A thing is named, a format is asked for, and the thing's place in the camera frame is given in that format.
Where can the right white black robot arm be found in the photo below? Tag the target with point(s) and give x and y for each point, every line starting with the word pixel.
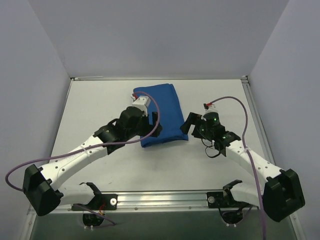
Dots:
pixel 280 193

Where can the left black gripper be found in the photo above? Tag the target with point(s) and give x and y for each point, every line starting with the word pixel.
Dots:
pixel 149 124

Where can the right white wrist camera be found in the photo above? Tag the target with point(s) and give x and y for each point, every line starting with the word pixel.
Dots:
pixel 210 108

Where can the blue surgical cloth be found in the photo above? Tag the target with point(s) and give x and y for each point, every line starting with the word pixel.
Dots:
pixel 171 116

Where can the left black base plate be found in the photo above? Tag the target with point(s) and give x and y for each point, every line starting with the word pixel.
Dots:
pixel 98 202

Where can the back aluminium rail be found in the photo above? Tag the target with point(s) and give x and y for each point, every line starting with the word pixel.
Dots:
pixel 86 78

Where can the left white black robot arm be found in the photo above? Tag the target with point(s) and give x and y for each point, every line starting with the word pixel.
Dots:
pixel 41 185

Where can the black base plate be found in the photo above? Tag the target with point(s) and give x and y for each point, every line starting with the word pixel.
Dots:
pixel 98 202
pixel 217 199

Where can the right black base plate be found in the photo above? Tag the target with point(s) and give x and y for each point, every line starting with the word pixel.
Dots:
pixel 217 199

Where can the front aluminium rail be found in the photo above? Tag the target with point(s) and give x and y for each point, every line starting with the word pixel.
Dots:
pixel 150 200

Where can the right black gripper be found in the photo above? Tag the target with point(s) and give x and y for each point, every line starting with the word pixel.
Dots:
pixel 198 127

